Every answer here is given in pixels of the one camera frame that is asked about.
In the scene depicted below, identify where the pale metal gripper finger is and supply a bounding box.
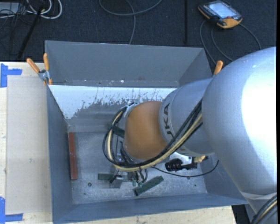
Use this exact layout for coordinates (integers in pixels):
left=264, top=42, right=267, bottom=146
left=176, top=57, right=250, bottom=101
left=110, top=170, right=122, bottom=181
left=111, top=179, right=126, bottom=189

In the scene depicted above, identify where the red-brown flat block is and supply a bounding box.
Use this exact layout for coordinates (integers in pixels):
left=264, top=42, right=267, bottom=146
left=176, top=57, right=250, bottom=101
left=68, top=132, right=79, bottom=181

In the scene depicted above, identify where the black cylinder on white bracket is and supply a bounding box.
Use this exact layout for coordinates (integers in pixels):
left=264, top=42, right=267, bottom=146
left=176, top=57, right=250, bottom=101
left=164, top=151, right=210, bottom=173

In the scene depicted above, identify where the grey metal bin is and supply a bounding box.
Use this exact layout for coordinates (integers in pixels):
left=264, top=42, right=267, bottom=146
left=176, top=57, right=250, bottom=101
left=44, top=40, right=249, bottom=224

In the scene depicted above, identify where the pale flat board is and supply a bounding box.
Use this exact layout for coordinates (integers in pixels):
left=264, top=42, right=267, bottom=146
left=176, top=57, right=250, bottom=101
left=4, top=74, right=53, bottom=216

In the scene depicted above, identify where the dark green flat block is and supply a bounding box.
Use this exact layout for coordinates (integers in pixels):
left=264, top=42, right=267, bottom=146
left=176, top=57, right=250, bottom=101
left=98, top=173, right=114, bottom=181
left=133, top=175, right=165, bottom=196
left=112, top=125, right=126, bottom=139

